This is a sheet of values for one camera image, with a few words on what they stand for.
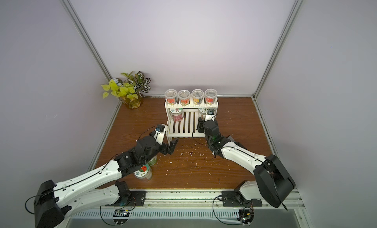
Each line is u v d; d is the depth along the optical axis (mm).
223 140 632
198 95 759
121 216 721
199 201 730
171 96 746
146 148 543
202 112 835
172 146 668
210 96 744
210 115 725
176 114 836
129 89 965
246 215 696
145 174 740
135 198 727
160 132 631
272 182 415
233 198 725
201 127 747
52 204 392
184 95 749
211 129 611
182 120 898
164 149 660
